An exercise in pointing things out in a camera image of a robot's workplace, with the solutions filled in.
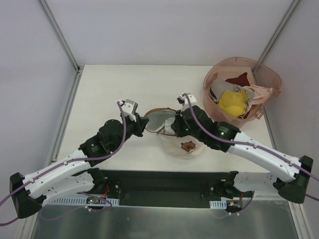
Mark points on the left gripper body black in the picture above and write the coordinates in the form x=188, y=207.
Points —
x=140, y=125

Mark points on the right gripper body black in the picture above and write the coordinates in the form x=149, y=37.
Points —
x=177, y=123

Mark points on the beige round mesh laundry bag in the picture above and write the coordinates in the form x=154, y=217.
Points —
x=160, y=122

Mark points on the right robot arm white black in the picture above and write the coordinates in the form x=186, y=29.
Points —
x=288, y=175

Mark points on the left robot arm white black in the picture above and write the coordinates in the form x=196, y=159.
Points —
x=77, y=172

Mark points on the grey beige bra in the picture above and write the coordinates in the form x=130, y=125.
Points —
x=218, y=88

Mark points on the yellow bra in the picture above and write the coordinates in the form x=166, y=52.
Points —
x=234, y=103

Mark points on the pink translucent plastic basket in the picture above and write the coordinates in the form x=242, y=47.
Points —
x=237, y=90

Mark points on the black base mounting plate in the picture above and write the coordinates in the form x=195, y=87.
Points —
x=168, y=189

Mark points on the dark red garment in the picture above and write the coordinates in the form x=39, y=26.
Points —
x=241, y=80

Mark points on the light pink garment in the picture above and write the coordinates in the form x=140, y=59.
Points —
x=257, y=95

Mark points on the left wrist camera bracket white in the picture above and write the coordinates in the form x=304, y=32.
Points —
x=129, y=108

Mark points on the wrist camera bracket white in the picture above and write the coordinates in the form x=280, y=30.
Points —
x=186, y=100
x=129, y=108

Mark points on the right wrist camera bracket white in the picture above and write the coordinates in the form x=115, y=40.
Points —
x=186, y=100

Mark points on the left white cable duct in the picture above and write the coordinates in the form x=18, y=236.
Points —
x=79, y=201

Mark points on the white cable duct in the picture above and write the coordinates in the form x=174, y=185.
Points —
x=79, y=201
x=218, y=205

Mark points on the right white cable duct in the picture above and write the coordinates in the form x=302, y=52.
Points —
x=218, y=205

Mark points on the left aluminium frame post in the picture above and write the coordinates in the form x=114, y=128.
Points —
x=58, y=34

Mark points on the aluminium frame post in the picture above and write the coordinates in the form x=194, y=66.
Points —
x=58, y=34
x=294, y=4

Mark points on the right aluminium frame post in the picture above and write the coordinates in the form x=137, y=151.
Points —
x=294, y=4

